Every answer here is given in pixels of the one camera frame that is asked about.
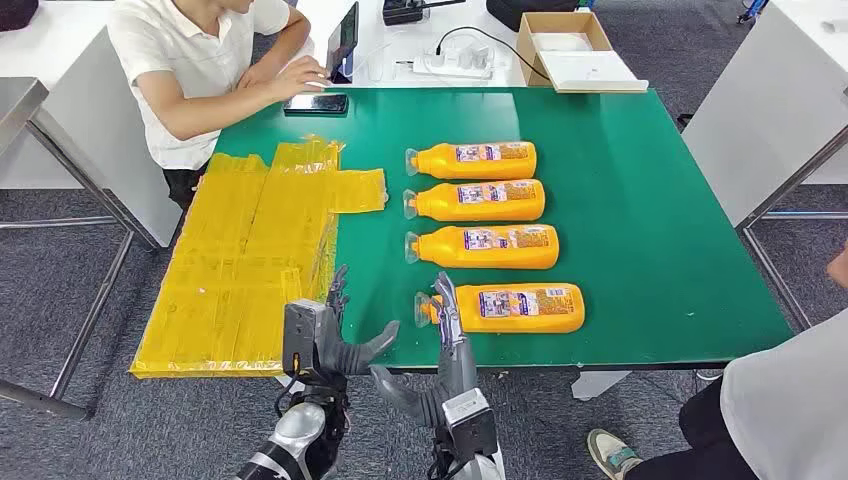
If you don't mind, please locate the orange detergent bottle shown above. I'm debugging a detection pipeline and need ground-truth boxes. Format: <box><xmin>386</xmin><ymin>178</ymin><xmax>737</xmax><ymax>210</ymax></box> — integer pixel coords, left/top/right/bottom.
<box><xmin>402</xmin><ymin>178</ymin><xmax>547</xmax><ymax>223</ymax></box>
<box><xmin>404</xmin><ymin>223</ymin><xmax>561</xmax><ymax>272</ymax></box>
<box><xmin>404</xmin><ymin>140</ymin><xmax>539</xmax><ymax>182</ymax></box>
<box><xmin>413</xmin><ymin>282</ymin><xmax>587</xmax><ymax>335</ymax></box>

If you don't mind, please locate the white foam insert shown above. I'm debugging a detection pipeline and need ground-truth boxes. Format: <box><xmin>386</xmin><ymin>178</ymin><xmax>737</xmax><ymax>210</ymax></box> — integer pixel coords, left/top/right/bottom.
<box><xmin>531</xmin><ymin>31</ymin><xmax>596</xmax><ymax>54</ymax></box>

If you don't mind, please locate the blue metal rack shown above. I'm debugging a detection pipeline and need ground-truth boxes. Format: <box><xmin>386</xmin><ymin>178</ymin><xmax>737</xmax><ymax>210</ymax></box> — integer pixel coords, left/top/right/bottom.
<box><xmin>737</xmin><ymin>0</ymin><xmax>771</xmax><ymax>26</ymax></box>

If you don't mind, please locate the white desk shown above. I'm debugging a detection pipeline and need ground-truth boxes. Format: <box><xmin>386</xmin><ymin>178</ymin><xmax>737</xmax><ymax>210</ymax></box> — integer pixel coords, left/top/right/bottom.
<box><xmin>294</xmin><ymin>0</ymin><xmax>531</xmax><ymax>89</ymax></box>
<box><xmin>680</xmin><ymin>0</ymin><xmax>848</xmax><ymax>228</ymax></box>
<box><xmin>0</xmin><ymin>0</ymin><xmax>183</xmax><ymax>250</ymax></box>

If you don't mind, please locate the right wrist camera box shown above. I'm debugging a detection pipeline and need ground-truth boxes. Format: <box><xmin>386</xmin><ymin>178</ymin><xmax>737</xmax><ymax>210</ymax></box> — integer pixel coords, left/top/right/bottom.
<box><xmin>441</xmin><ymin>388</ymin><xmax>499</xmax><ymax>458</ymax></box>

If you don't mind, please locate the person's right hand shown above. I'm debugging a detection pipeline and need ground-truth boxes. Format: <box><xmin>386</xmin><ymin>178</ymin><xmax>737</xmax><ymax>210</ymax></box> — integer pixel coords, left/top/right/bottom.
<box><xmin>268</xmin><ymin>55</ymin><xmax>333</xmax><ymax>102</ymax></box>

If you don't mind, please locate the black bag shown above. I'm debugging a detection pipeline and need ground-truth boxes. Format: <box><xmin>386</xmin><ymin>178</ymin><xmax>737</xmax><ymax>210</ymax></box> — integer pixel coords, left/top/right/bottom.
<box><xmin>485</xmin><ymin>0</ymin><xmax>583</xmax><ymax>33</ymax></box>

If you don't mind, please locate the yellow taped cardboard sheet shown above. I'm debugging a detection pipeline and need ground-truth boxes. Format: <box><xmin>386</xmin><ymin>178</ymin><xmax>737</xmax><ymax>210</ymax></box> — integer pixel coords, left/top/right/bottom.
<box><xmin>129</xmin><ymin>135</ymin><xmax>389</xmax><ymax>381</ymax></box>

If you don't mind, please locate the white table foot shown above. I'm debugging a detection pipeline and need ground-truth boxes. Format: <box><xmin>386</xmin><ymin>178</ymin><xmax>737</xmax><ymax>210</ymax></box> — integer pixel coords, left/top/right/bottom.
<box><xmin>570</xmin><ymin>369</ymin><xmax>632</xmax><ymax>402</ymax></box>

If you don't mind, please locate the white box lid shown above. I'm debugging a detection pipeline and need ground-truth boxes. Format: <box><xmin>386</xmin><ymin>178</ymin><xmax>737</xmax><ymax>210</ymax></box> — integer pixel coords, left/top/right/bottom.
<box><xmin>537</xmin><ymin>50</ymin><xmax>651</xmax><ymax>94</ymax></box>

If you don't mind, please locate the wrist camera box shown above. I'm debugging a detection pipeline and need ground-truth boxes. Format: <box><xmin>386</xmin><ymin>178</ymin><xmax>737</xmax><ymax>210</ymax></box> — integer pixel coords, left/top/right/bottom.
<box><xmin>441</xmin><ymin>388</ymin><xmax>499</xmax><ymax>458</ymax></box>
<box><xmin>283</xmin><ymin>299</ymin><xmax>326</xmax><ymax>379</ymax></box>

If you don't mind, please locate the black tablet on stand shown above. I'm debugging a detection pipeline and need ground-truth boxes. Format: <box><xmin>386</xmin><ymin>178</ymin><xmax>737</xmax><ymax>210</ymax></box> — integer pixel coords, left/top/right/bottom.
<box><xmin>323</xmin><ymin>1</ymin><xmax>361</xmax><ymax>85</ymax></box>

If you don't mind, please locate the white power strip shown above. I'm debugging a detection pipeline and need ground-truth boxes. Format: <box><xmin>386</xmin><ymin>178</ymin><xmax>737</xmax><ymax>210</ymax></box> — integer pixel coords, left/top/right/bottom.
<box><xmin>411</xmin><ymin>44</ymin><xmax>497</xmax><ymax>81</ymax></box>

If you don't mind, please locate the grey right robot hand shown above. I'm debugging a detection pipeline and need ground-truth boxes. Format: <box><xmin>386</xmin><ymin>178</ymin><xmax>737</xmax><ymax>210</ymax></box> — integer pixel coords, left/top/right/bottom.
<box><xmin>368</xmin><ymin>270</ymin><xmax>480</xmax><ymax>429</ymax></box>

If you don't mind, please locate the black smartphone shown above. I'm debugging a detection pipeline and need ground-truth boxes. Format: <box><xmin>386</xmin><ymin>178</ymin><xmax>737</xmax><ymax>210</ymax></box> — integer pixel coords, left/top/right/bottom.
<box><xmin>283</xmin><ymin>93</ymin><xmax>350</xmax><ymax>117</ymax></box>

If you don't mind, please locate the person's left hand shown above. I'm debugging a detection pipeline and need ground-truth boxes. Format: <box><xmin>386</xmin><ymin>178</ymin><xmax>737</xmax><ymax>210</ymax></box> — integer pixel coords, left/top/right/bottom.
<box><xmin>236</xmin><ymin>60</ymin><xmax>276</xmax><ymax>91</ymax></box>

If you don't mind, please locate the steel table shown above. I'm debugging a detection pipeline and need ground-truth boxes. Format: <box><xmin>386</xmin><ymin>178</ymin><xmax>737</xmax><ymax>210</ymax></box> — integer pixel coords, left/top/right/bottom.
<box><xmin>0</xmin><ymin>77</ymin><xmax>162</xmax><ymax>423</ymax></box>

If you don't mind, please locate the black radio with antenna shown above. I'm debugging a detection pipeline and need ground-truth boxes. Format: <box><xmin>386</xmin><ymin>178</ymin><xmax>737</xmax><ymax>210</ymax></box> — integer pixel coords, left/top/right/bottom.
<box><xmin>382</xmin><ymin>0</ymin><xmax>468</xmax><ymax>27</ymax></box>

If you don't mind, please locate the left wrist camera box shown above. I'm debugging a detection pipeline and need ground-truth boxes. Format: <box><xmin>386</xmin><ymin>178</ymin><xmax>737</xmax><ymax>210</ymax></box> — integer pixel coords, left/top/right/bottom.
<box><xmin>283</xmin><ymin>299</ymin><xmax>326</xmax><ymax>379</ymax></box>

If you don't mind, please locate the brown cardboard box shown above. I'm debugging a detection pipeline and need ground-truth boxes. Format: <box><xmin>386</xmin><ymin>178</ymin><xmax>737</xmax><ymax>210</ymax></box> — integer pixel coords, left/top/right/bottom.
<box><xmin>515</xmin><ymin>11</ymin><xmax>614</xmax><ymax>89</ymax></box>

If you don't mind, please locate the black power cable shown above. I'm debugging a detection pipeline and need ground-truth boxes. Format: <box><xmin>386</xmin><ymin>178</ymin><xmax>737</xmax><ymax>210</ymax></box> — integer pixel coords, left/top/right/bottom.
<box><xmin>433</xmin><ymin>26</ymin><xmax>552</xmax><ymax>84</ymax></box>

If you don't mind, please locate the dark bag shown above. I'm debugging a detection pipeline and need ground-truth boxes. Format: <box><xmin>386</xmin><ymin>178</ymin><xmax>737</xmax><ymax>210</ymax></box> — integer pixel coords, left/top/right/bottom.
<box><xmin>0</xmin><ymin>0</ymin><xmax>40</xmax><ymax>33</ymax></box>

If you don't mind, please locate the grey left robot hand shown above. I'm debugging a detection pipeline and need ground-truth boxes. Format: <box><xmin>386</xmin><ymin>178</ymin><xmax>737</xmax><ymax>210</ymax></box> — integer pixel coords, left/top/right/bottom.
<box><xmin>311</xmin><ymin>264</ymin><xmax>402</xmax><ymax>389</ymax></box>

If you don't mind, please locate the person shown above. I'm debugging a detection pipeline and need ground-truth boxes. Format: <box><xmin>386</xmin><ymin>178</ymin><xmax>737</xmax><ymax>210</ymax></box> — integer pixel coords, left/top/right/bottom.
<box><xmin>586</xmin><ymin>241</ymin><xmax>848</xmax><ymax>480</ymax></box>
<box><xmin>105</xmin><ymin>0</ymin><xmax>333</xmax><ymax>212</ymax></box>

